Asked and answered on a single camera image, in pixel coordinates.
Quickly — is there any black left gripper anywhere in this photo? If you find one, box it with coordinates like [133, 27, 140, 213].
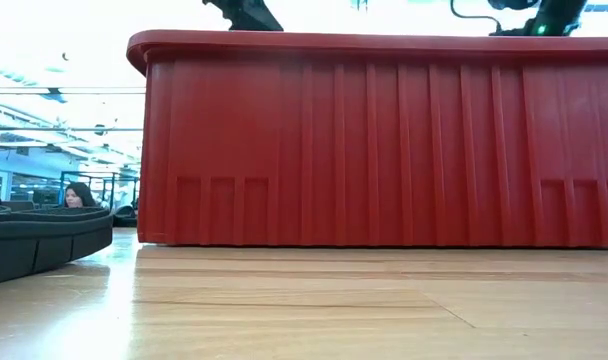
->
[201, 0, 285, 33]

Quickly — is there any black rubber slide sandal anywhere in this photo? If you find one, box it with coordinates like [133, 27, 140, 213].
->
[0, 206, 114, 288]

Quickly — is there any red plastic bin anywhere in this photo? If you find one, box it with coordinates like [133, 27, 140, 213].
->
[126, 28, 608, 250]

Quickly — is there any person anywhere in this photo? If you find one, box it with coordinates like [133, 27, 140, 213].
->
[62, 181, 100, 209]

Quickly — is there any dark background monitor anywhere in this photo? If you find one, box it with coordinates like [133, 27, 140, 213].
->
[31, 188, 60, 207]

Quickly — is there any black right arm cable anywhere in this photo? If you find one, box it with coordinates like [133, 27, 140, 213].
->
[449, 0, 505, 34]

